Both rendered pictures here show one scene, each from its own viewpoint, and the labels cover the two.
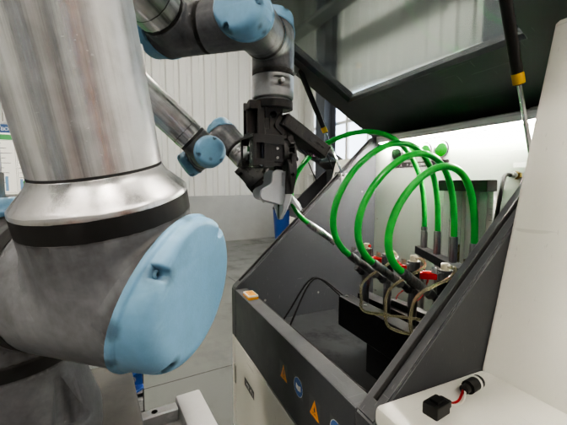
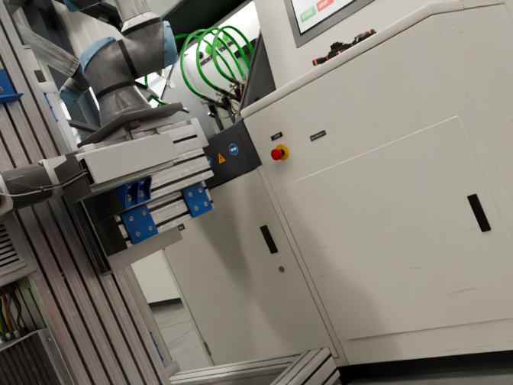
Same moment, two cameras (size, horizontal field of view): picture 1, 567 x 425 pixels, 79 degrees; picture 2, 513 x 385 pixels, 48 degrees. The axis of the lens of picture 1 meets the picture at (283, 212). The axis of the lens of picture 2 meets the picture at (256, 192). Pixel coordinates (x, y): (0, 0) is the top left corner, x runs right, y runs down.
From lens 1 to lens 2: 1.52 m
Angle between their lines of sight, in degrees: 23
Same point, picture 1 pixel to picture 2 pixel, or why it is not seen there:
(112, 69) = not seen: outside the picture
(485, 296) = (265, 68)
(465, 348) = (266, 90)
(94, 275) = (156, 30)
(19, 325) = (139, 53)
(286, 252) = not seen: hidden behind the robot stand
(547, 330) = (288, 65)
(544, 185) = (264, 15)
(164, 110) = (57, 52)
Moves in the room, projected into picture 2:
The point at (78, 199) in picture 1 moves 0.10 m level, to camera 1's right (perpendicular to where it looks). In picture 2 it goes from (147, 15) to (181, 6)
